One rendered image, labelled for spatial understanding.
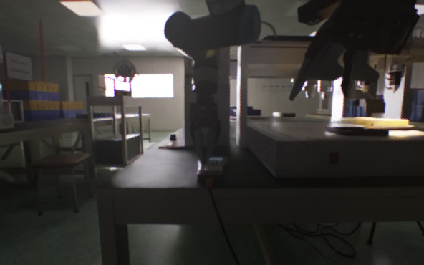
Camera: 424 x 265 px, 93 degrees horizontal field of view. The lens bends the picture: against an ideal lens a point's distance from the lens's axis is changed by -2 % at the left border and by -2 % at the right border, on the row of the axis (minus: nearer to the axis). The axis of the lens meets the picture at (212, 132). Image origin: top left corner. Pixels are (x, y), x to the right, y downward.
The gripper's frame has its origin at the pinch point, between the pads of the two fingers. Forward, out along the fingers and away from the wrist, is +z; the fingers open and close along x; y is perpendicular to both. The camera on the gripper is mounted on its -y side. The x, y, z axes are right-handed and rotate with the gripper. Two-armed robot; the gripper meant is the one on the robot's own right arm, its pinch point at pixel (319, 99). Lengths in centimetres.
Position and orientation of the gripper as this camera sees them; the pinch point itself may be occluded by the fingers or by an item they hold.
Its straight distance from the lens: 41.8
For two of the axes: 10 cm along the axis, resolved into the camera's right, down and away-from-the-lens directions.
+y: 4.8, 5.0, -7.2
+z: -1.6, 8.6, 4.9
